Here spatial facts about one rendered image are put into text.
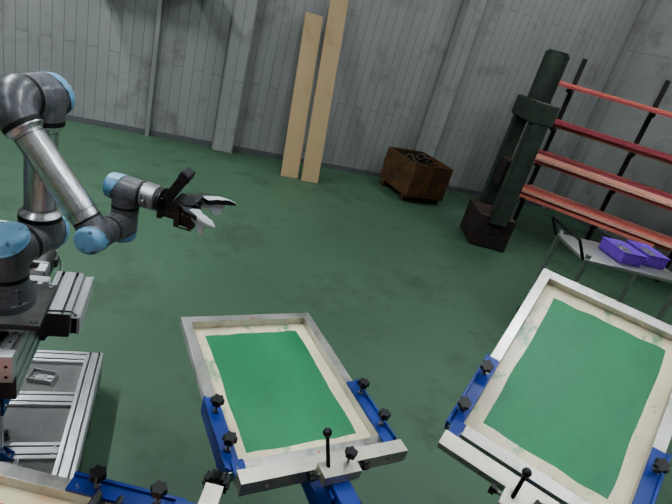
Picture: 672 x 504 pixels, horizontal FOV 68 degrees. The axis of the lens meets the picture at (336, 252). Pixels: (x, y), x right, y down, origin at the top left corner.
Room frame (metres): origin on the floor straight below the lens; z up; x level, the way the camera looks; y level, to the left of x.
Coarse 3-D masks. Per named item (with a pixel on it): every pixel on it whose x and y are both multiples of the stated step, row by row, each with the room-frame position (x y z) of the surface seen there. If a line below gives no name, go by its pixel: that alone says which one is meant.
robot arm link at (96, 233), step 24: (0, 96) 1.15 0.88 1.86; (24, 96) 1.18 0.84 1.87; (0, 120) 1.13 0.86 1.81; (24, 120) 1.15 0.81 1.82; (24, 144) 1.14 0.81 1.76; (48, 144) 1.17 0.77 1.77; (48, 168) 1.14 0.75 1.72; (72, 192) 1.15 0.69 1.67; (72, 216) 1.13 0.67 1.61; (96, 216) 1.16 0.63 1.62; (96, 240) 1.11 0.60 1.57
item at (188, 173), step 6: (186, 168) 1.28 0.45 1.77; (180, 174) 1.25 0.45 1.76; (186, 174) 1.25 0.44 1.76; (192, 174) 1.27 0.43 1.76; (180, 180) 1.25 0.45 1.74; (186, 180) 1.25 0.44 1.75; (174, 186) 1.26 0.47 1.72; (180, 186) 1.26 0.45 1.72; (168, 192) 1.26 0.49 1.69; (174, 192) 1.26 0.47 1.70; (168, 198) 1.27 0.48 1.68
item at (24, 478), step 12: (0, 468) 0.86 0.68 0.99; (12, 468) 0.87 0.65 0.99; (24, 468) 0.88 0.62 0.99; (0, 480) 0.85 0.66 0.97; (12, 480) 0.85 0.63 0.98; (24, 480) 0.85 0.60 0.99; (36, 480) 0.86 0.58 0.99; (48, 480) 0.87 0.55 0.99; (60, 480) 0.88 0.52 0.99; (36, 492) 0.85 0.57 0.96; (48, 492) 0.85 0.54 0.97; (60, 492) 0.85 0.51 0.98
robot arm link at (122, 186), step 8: (112, 176) 1.28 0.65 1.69; (120, 176) 1.28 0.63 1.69; (128, 176) 1.29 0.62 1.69; (104, 184) 1.26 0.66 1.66; (112, 184) 1.26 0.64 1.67; (120, 184) 1.26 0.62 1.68; (128, 184) 1.27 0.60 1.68; (136, 184) 1.27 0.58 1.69; (104, 192) 1.26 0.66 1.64; (112, 192) 1.26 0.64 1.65; (120, 192) 1.26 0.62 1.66; (128, 192) 1.26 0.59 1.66; (136, 192) 1.26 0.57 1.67; (112, 200) 1.26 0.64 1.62; (120, 200) 1.26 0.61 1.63; (128, 200) 1.26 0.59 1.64; (136, 200) 1.26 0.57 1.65; (128, 208) 1.26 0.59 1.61
